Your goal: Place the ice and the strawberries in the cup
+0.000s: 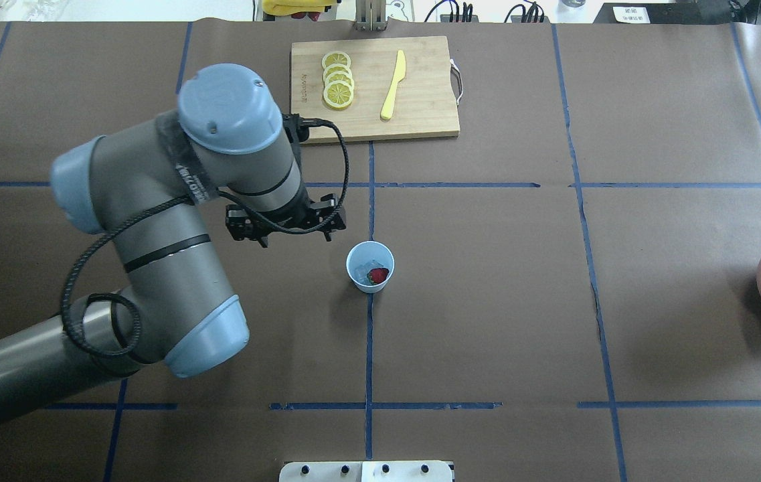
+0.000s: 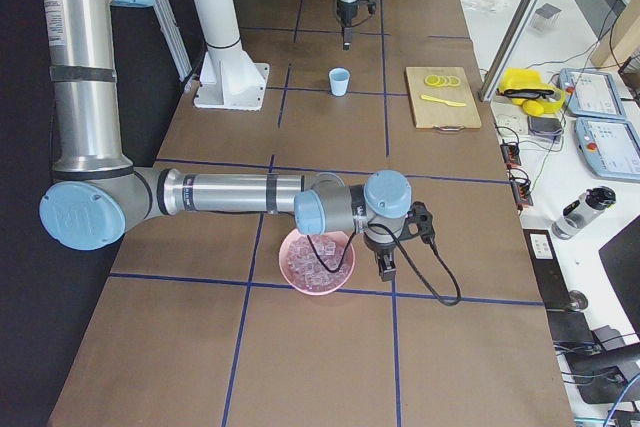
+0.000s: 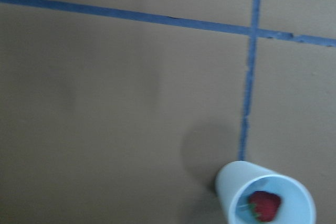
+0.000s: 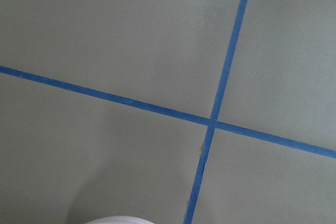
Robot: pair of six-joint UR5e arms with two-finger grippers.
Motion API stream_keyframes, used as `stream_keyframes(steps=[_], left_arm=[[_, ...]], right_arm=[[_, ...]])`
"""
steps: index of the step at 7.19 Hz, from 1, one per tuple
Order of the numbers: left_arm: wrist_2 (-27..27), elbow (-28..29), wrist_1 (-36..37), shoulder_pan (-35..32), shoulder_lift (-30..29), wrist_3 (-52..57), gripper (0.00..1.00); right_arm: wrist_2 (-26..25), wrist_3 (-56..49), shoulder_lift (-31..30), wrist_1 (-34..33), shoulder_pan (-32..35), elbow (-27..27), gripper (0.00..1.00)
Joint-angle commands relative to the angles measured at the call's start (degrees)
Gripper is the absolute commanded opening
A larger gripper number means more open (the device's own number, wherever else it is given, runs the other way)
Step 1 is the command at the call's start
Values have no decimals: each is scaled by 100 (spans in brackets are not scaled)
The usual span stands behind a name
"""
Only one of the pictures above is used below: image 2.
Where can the yellow cloth bag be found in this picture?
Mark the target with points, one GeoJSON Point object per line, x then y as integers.
{"type": "Point", "coordinates": [526, 89]}

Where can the clear ice cubes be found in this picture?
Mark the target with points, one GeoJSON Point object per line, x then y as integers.
{"type": "Point", "coordinates": [315, 262]}

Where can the blue teach pendant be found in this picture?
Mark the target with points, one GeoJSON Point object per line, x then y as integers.
{"type": "Point", "coordinates": [591, 93]}
{"type": "Point", "coordinates": [610, 147]}

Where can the pink bowl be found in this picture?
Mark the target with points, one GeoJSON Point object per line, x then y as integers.
{"type": "Point", "coordinates": [310, 287]}

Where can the blue teach pendant far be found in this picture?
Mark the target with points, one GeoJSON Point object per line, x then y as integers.
{"type": "Point", "coordinates": [591, 93]}

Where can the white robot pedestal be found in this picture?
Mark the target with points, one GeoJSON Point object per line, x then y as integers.
{"type": "Point", "coordinates": [229, 78]}

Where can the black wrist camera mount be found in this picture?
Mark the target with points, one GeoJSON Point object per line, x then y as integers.
{"type": "Point", "coordinates": [370, 5]}
{"type": "Point", "coordinates": [418, 223]}

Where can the blue teach pendant near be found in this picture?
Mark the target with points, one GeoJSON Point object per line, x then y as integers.
{"type": "Point", "coordinates": [610, 147]}

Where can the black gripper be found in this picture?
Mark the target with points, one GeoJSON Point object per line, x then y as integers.
{"type": "Point", "coordinates": [380, 246]}
{"type": "Point", "coordinates": [345, 12]}

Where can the black monitor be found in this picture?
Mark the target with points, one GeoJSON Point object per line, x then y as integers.
{"type": "Point", "coordinates": [620, 260]}

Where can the bamboo cutting board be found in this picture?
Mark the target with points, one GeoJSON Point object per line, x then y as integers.
{"type": "Point", "coordinates": [429, 115]}

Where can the aluminium frame post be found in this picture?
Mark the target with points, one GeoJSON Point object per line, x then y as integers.
{"type": "Point", "coordinates": [507, 47]}

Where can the clear water bottle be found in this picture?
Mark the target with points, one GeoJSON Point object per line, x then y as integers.
{"type": "Point", "coordinates": [583, 211]}

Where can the yellow plastic knife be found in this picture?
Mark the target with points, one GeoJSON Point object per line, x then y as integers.
{"type": "Point", "coordinates": [450, 103]}

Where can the light blue plastic cup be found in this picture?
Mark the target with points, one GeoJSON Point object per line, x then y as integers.
{"type": "Point", "coordinates": [339, 78]}

